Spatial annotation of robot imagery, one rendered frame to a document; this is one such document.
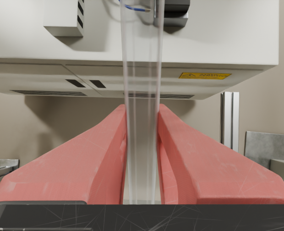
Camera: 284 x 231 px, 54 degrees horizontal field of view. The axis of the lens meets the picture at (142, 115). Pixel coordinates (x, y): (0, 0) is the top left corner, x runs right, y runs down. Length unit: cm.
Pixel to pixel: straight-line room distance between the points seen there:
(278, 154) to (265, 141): 7
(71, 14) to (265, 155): 90
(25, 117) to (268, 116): 92
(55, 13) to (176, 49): 19
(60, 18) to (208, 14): 23
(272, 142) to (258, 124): 8
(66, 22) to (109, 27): 7
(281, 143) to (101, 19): 87
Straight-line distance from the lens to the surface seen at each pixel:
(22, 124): 115
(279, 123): 117
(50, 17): 44
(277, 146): 116
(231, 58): 47
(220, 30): 48
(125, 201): 22
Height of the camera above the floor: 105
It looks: 88 degrees down
